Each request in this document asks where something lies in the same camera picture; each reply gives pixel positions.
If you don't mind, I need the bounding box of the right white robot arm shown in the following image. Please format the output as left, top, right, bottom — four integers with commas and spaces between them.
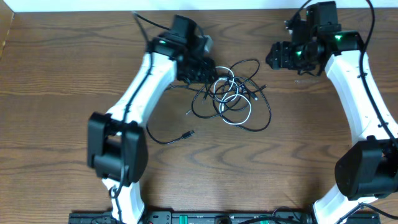
266, 31, 397, 223

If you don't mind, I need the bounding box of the thin black USB cable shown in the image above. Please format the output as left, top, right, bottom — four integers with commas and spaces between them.
185, 58, 273, 133

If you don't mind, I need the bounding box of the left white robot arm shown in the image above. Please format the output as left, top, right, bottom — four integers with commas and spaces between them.
87, 39, 217, 223

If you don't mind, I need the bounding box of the white USB cable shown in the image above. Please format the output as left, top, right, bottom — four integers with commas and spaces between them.
213, 65, 252, 126

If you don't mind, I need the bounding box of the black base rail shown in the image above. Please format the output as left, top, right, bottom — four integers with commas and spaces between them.
68, 210, 382, 224

